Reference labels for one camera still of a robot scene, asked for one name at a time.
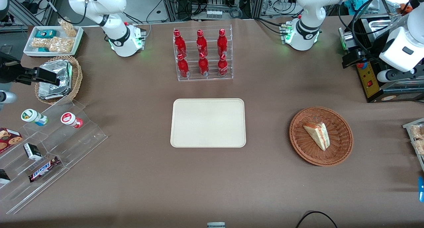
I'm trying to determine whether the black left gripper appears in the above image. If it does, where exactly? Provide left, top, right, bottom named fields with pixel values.
left=342, top=43, right=382, bottom=69

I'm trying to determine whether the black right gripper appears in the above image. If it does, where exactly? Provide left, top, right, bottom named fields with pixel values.
left=0, top=52, right=61, bottom=86

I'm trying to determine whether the triangular sandwich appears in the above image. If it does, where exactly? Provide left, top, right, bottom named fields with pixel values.
left=303, top=122, right=330, bottom=152

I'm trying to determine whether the light tan wicker basket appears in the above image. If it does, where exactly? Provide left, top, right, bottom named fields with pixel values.
left=34, top=56, right=83, bottom=105

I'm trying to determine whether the white rectangular snack tray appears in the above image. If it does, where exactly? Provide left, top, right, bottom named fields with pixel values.
left=23, top=25, right=84, bottom=58

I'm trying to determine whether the grey snack tray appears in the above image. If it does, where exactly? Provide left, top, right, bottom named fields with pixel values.
left=402, top=118, right=424, bottom=172

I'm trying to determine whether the brown round wicker basket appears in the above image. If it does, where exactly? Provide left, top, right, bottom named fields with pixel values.
left=289, top=106, right=354, bottom=166

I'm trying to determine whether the beige rectangular tray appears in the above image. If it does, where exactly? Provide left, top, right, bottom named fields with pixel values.
left=170, top=98, right=246, bottom=148

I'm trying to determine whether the silver foil container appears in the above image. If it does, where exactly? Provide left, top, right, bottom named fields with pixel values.
left=38, top=60, right=73, bottom=100

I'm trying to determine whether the food warmer display case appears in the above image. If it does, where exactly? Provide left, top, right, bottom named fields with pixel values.
left=356, top=0, right=424, bottom=103

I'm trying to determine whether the clear bag of peanuts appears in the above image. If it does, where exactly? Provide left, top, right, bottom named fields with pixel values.
left=58, top=19, right=78, bottom=37
left=31, top=38, right=52, bottom=49
left=49, top=37, right=74, bottom=53

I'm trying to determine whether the green lid yogurt cup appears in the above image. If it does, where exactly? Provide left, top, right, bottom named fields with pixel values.
left=21, top=109, right=48, bottom=126

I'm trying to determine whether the teal snack box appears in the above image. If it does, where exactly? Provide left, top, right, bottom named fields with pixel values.
left=35, top=29, right=57, bottom=39

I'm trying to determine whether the steel warmer pan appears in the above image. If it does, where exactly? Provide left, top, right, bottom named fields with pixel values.
left=359, top=18, right=403, bottom=35

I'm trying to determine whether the red lid yogurt cup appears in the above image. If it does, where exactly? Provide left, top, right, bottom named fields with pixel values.
left=61, top=112, right=83, bottom=129

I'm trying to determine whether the teal cloth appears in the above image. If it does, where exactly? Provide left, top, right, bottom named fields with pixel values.
left=344, top=0, right=365, bottom=11

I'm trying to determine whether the red cookie box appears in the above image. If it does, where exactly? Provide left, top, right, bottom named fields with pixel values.
left=0, top=127, right=24, bottom=154

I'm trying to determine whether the clear acrylic stepped shelf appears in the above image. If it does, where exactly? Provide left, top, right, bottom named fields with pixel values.
left=0, top=100, right=108, bottom=215

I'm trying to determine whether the small black carton box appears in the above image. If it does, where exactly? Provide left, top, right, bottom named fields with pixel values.
left=23, top=143, right=43, bottom=161

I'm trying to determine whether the brown snickers bar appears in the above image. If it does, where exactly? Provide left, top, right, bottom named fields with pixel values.
left=28, top=156, right=61, bottom=183

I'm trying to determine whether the clear bag of crackers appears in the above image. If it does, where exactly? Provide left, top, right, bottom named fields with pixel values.
left=410, top=124, right=424, bottom=156

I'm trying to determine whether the red cola bottle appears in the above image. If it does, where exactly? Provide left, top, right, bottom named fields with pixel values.
left=198, top=52, right=209, bottom=76
left=174, top=29, right=186, bottom=58
left=177, top=54, right=189, bottom=78
left=217, top=29, right=228, bottom=56
left=196, top=29, right=208, bottom=57
left=218, top=54, right=229, bottom=77

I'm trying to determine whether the clear acrylic bottle rack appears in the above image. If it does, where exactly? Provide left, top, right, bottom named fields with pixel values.
left=173, top=24, right=234, bottom=82

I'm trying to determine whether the silver metal bracket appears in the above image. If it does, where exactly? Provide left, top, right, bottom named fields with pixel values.
left=338, top=27, right=352, bottom=52

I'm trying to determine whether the aluminium frame rack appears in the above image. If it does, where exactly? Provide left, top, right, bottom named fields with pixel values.
left=158, top=0, right=265, bottom=22

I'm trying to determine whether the black looped cable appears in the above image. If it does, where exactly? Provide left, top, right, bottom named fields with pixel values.
left=296, top=211, right=338, bottom=228

